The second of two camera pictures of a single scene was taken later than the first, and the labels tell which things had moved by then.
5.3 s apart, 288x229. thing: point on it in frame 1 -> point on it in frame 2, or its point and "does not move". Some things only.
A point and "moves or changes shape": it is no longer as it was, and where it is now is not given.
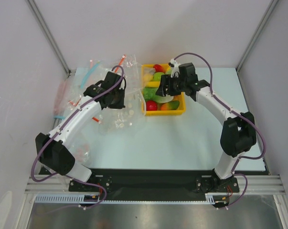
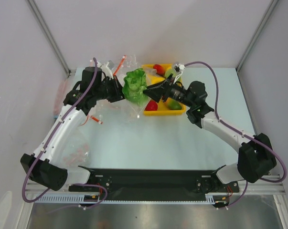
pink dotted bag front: (82, 152) does not move
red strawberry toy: (158, 68) does not move
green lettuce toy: (149, 94) moves or changes shape
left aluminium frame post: (49, 36) does not move
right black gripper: (166, 85) -> (165, 89)
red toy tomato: (151, 105) does not move
